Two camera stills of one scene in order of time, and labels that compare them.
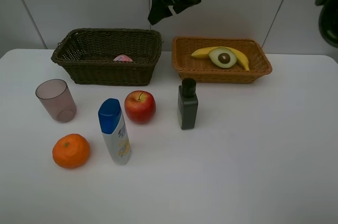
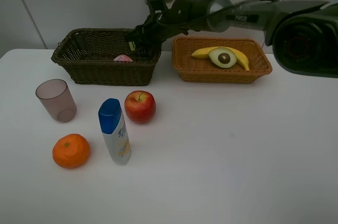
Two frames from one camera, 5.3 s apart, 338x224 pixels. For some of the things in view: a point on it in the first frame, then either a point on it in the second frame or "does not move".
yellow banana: [203, 54] does not move
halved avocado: [224, 57] does not move
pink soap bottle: [122, 57] does not move
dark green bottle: [187, 104] to [144, 43]
